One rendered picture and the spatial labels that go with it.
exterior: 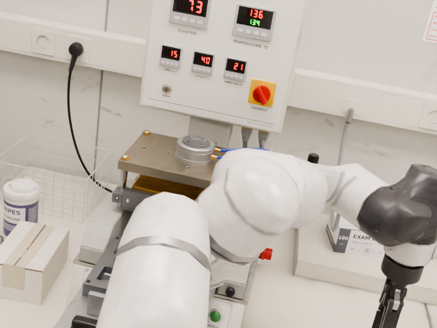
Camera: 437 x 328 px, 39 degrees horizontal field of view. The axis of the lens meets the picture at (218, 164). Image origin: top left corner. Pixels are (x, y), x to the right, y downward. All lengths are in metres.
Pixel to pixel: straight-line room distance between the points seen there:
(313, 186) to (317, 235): 0.85
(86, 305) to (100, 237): 0.20
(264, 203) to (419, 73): 1.11
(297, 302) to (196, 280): 0.90
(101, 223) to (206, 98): 0.37
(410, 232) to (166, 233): 0.55
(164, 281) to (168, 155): 0.68
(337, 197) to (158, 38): 0.53
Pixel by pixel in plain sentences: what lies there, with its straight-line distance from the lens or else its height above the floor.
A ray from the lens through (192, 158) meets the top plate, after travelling 1.23.
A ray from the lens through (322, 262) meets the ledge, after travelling 1.62.
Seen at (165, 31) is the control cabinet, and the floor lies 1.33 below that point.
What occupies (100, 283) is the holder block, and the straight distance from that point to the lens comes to 1.06.
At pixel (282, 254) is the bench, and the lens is 1.69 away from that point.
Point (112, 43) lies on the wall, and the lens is 1.75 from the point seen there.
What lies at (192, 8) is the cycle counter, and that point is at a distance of 1.32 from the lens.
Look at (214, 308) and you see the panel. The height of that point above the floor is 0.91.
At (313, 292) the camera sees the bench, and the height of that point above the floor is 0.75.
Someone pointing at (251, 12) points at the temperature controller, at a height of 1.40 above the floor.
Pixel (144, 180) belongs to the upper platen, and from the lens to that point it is 1.26.
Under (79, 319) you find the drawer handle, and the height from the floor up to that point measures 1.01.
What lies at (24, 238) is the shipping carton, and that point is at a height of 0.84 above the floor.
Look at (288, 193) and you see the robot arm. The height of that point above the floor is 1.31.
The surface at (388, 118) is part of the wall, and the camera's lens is 1.73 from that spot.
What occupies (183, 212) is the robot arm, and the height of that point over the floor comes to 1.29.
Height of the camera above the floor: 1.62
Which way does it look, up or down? 24 degrees down
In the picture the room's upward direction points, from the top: 10 degrees clockwise
